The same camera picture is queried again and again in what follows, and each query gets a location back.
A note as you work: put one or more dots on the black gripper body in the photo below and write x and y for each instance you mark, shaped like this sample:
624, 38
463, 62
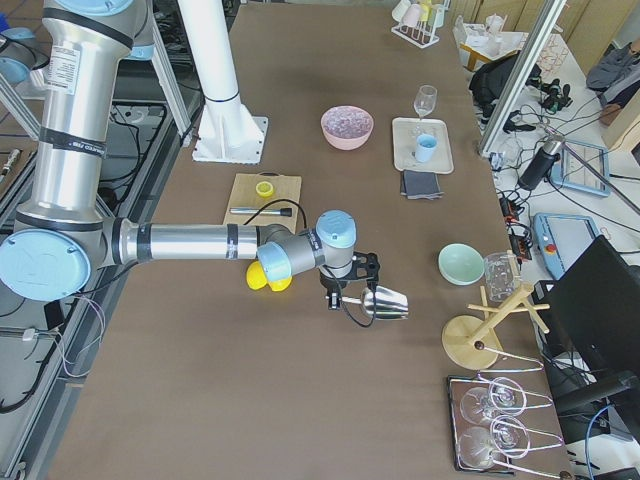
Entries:
330, 284

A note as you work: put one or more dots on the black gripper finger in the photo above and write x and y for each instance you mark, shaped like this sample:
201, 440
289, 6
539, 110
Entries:
334, 299

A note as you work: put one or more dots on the stainless steel ice scoop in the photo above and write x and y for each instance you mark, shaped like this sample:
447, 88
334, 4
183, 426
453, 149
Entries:
381, 303

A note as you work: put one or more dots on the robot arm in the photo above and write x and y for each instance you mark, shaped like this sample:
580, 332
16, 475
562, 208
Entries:
60, 237

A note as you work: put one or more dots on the light blue plastic cup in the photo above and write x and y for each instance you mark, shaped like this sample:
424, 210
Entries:
425, 147

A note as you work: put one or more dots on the pile of clear ice cubes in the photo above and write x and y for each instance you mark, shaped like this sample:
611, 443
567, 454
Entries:
347, 123

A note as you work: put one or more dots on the lower whole yellow lemon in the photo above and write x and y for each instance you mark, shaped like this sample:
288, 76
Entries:
280, 285

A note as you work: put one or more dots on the whole yellow lemon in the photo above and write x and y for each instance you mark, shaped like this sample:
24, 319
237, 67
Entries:
280, 285
255, 276

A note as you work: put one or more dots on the upper whole yellow lemon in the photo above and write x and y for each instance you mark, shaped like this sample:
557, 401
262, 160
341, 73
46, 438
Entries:
255, 276

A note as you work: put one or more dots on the mint green bowl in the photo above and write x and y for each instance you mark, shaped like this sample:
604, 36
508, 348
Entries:
460, 264

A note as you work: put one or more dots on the steel muddler black tip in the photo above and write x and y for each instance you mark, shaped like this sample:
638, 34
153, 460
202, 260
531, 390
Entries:
247, 211

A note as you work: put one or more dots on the grey folded cloth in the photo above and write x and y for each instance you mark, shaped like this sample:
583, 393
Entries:
417, 185

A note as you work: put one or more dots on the half lemon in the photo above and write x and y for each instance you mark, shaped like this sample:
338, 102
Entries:
264, 189

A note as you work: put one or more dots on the glass jar on stand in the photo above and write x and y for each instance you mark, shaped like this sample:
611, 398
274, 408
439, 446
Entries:
502, 276

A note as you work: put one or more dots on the bamboo cutting board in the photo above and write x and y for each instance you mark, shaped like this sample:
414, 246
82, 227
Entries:
244, 194

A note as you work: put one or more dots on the pink bowl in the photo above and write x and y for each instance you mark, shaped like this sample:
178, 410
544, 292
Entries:
345, 144

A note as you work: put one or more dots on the cream rabbit serving tray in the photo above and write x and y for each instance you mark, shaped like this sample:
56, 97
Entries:
404, 135

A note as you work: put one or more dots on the clear wine glass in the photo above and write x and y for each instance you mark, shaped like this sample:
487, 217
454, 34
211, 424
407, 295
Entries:
424, 104

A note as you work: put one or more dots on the black water bottle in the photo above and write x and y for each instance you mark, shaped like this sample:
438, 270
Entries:
540, 165

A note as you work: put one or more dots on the black tray with glasses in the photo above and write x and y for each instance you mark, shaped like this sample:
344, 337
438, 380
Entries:
488, 430

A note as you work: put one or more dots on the black equipment bag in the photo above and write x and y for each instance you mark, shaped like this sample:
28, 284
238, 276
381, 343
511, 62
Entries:
488, 83

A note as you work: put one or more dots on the black monitor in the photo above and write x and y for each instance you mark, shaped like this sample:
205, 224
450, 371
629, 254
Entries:
596, 302

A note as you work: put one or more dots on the blue teach pendant tablet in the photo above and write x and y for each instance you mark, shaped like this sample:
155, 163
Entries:
576, 167

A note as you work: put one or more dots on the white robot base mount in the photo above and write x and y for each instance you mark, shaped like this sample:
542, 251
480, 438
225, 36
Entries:
227, 132

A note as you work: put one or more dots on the white wire cup rack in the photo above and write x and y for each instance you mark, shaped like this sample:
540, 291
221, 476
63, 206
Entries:
418, 21

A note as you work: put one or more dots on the aluminium frame post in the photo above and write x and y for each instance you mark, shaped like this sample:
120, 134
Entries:
527, 57

